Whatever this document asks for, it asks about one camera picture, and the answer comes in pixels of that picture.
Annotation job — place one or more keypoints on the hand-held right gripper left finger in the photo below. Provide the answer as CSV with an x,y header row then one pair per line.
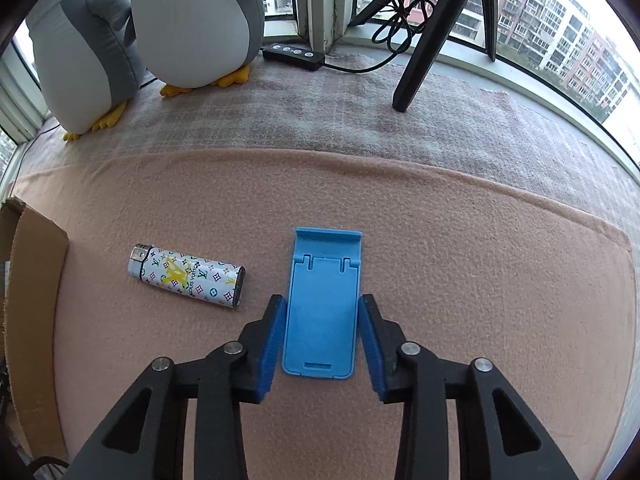
x,y
272,350

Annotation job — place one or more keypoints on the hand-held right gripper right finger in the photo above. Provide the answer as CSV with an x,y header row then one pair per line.
x,y
372,350

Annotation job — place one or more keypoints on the blue plastic phone stand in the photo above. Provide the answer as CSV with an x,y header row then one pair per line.
x,y
322,310

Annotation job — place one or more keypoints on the brown cardboard box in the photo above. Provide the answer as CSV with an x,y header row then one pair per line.
x,y
35,320

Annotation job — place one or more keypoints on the pink fleece blanket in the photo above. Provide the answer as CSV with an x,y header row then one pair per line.
x,y
450,285

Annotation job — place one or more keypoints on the white patterned lighter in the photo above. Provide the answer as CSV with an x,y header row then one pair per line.
x,y
190,276

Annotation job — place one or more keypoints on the grey woven blanket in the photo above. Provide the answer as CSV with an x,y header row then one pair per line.
x,y
325,110

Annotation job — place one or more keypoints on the black tripod legs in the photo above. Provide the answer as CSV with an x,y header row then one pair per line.
x,y
420,65

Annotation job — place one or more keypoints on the black control box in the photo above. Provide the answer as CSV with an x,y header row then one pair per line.
x,y
295,56

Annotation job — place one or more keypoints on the small penguin plush toy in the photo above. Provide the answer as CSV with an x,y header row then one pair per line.
x,y
195,20

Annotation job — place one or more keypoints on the large penguin plush toy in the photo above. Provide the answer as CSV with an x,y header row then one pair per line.
x,y
75,60

